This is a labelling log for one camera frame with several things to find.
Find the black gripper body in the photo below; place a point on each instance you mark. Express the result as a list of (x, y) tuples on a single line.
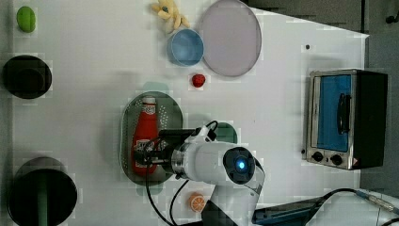
[(158, 150)]

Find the red ketchup bottle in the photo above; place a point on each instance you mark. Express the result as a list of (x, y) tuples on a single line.
[(146, 129)]

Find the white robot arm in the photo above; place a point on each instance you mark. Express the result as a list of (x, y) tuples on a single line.
[(196, 155)]

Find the green oval strainer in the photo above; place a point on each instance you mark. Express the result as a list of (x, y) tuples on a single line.
[(169, 116)]

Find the orange slice toy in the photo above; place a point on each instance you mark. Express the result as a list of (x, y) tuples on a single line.
[(196, 202)]

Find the green mug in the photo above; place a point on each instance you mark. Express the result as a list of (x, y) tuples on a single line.
[(226, 133)]

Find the small red tomato toy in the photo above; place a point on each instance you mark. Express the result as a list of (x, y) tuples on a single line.
[(198, 80)]

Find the blue bowl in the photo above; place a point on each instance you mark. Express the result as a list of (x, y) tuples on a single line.
[(185, 48)]

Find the black cylinder cup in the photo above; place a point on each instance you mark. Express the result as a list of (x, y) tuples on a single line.
[(42, 193)]

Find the grey round plate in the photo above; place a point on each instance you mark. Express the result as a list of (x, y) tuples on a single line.
[(232, 37)]

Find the small black cylinder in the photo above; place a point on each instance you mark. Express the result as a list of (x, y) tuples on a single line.
[(27, 77)]

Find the green lime toy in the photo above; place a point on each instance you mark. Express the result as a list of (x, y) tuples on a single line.
[(26, 19)]

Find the black toaster oven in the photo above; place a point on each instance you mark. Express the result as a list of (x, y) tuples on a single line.
[(346, 123)]

